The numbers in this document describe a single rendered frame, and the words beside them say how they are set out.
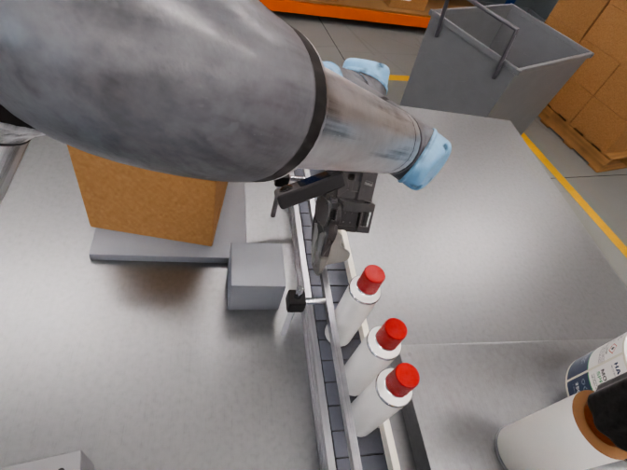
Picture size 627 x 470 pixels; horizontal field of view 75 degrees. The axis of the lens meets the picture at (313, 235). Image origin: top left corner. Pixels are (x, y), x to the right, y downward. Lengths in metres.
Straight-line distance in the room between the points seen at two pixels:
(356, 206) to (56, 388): 0.56
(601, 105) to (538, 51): 0.83
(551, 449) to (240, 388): 0.48
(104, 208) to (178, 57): 0.69
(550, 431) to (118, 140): 0.66
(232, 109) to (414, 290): 0.81
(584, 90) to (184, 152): 3.73
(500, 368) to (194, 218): 0.66
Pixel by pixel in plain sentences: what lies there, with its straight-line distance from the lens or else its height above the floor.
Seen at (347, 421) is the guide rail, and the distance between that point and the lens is 0.63.
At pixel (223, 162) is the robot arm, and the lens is 0.21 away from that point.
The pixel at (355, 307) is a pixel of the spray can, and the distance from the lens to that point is 0.64.
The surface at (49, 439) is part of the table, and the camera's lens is 0.77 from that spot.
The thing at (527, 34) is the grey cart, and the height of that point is 0.71.
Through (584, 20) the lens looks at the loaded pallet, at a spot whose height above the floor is 0.73.
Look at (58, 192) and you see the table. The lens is 1.03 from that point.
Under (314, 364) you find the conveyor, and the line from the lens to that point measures 0.74.
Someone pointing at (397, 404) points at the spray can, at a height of 1.04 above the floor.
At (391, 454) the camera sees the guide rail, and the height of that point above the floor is 0.91.
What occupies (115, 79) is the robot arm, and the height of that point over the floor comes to 1.45.
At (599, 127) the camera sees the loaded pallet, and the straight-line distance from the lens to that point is 3.78.
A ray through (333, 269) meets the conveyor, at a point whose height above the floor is 0.88.
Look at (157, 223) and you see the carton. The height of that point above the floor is 0.90.
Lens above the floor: 1.55
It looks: 49 degrees down
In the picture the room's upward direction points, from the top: 20 degrees clockwise
